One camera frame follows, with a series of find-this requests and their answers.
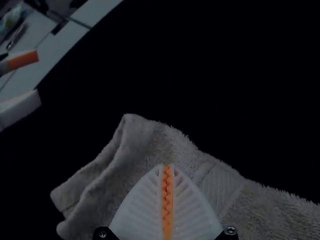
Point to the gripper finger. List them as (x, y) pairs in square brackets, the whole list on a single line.
[(22, 60), (20, 107), (142, 207), (190, 210)]

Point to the pale towel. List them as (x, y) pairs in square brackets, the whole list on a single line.
[(140, 155)]

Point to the black mat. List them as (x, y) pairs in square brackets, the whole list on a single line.
[(200, 62)]

